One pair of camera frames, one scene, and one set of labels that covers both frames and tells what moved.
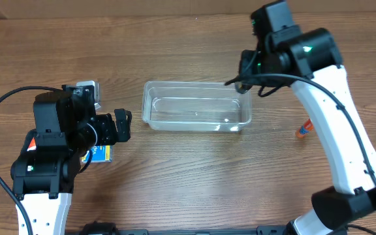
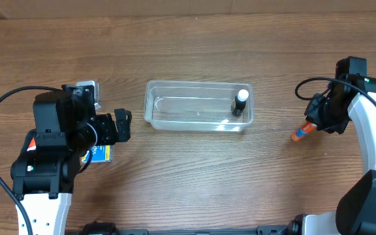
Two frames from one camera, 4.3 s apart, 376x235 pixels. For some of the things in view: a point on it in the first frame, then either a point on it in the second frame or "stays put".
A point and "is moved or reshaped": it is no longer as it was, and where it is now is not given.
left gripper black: x=110 y=127 stays put
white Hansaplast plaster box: x=96 y=91 stays put
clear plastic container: x=195 y=106 stays put
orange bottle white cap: x=307 y=126 is moved or reshaped
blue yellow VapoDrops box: x=100 y=154 stays put
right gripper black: x=247 y=58 to x=313 y=116
